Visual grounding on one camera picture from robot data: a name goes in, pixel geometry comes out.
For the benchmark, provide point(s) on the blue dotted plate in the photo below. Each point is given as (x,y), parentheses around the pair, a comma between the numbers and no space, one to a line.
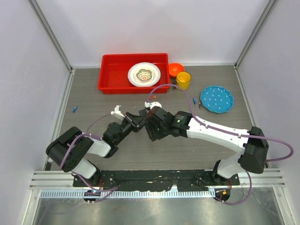
(217,99)

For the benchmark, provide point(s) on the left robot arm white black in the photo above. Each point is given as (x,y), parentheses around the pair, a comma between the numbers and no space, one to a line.
(69,150)

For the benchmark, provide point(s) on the yellow mug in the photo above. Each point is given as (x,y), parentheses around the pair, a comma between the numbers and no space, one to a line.
(183,80)

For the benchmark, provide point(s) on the small patterned bowl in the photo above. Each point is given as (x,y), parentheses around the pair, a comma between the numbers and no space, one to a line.
(144,74)

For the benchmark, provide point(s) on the white plate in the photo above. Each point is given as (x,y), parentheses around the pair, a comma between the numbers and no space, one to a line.
(156,74)

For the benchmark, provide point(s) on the orange bowl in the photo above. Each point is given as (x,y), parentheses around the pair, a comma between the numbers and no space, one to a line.
(174,69)

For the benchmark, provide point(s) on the white cable duct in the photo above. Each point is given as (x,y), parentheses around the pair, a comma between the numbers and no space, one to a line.
(87,193)

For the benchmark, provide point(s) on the red plastic bin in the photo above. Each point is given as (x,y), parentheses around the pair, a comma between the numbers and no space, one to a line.
(114,69)

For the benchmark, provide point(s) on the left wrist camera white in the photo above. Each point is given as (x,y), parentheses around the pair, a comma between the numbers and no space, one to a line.
(117,113)

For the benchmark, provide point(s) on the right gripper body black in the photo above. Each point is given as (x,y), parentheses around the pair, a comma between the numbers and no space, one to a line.
(156,132)

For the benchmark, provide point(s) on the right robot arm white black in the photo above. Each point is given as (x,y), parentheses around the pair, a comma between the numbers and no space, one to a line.
(249,145)

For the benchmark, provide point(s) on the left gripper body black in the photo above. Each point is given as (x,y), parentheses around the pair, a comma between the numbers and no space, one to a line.
(133,123)

